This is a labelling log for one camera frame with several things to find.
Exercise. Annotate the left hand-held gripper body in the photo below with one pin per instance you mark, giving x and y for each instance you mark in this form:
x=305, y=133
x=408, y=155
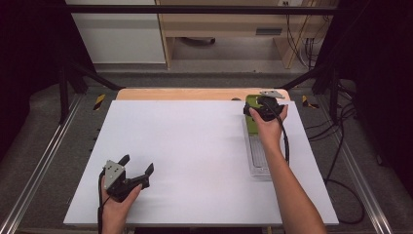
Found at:
x=113, y=175

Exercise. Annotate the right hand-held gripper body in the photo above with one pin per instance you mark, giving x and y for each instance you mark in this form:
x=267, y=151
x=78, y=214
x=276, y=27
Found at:
x=268, y=110

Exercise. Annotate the green phone case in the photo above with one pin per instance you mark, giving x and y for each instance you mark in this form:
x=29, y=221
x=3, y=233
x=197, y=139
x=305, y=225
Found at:
x=251, y=125

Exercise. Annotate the clear plastic tray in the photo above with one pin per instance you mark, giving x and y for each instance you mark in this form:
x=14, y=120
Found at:
x=258, y=156

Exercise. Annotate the person's right hand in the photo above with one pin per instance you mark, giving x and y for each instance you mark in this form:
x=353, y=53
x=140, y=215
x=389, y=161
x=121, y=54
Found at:
x=270, y=133

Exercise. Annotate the person's left hand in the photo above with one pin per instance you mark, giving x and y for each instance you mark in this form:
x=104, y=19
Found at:
x=115, y=209

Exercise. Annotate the wooden table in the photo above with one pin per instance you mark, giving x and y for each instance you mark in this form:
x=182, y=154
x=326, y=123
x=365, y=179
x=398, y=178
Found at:
x=181, y=94

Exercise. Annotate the wooden desk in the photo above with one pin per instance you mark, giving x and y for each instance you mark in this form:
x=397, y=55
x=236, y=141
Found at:
x=224, y=26

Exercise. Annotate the dark curved tube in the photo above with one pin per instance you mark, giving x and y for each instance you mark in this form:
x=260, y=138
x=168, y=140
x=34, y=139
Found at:
x=199, y=41

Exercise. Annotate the white power strip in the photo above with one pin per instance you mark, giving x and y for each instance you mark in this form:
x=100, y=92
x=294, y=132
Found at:
x=290, y=2

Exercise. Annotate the black curtain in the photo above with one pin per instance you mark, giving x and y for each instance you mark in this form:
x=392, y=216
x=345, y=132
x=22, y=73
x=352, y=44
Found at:
x=376, y=65
x=29, y=65

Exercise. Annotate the white cabinet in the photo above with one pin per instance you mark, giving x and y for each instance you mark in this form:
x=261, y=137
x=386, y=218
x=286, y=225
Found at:
x=120, y=39

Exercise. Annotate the black frame strut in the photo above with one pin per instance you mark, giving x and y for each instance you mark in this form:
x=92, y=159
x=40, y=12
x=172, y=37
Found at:
x=324, y=78
x=78, y=78

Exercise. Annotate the aluminium floor rail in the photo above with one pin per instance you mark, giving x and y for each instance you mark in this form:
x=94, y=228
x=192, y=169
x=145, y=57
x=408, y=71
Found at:
x=35, y=165
x=360, y=182

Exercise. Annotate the black horizontal frame bar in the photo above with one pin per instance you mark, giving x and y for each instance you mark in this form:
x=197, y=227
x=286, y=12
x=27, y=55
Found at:
x=195, y=9

